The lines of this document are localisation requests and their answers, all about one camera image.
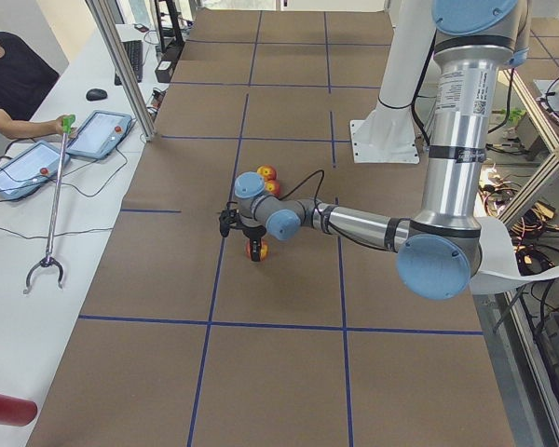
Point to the top red yellow apple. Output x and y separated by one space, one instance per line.
267 172

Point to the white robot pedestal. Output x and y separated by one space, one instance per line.
387 134

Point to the person in black shirt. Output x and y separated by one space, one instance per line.
25 81

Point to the silver reacher grabber tool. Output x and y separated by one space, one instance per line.
48 260

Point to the red cylinder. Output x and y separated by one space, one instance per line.
16 412

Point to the black box with label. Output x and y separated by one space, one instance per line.
164 71

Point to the near blue teach pendant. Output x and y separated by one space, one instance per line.
24 174

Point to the brown paper table cover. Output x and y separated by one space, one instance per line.
183 341

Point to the white plastic chair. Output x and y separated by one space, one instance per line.
508 261

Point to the aluminium frame column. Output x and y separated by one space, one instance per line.
104 20

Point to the black keyboard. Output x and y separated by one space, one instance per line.
134 52

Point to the blue teach pendant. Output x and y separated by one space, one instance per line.
99 135
24 174

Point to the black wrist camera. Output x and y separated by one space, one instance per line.
228 220

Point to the far blue teach pendant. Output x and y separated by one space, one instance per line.
99 135

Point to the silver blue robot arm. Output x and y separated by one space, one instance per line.
444 249

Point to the person's hand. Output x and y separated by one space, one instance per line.
64 125

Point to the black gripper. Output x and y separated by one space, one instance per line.
251 232

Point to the right red yellow apple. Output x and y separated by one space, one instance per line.
273 187

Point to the black computer mouse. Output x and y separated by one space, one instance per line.
96 94

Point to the lone red yellow apple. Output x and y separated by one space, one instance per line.
257 250

